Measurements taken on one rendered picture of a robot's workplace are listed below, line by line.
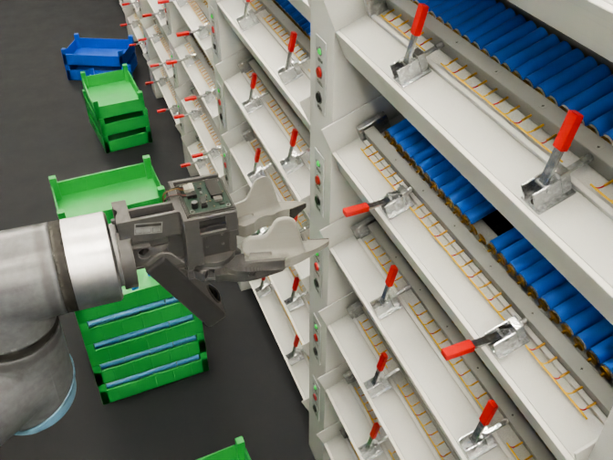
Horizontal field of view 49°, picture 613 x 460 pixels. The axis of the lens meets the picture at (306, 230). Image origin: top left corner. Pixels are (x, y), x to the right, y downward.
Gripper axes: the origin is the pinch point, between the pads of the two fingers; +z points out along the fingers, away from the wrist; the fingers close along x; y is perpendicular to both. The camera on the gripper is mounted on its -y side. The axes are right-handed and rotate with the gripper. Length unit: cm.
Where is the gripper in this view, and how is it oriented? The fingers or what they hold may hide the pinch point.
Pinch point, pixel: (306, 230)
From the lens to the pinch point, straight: 73.5
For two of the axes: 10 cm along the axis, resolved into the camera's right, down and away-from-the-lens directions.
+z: 9.3, -2.0, 3.0
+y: 0.2, -7.9, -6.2
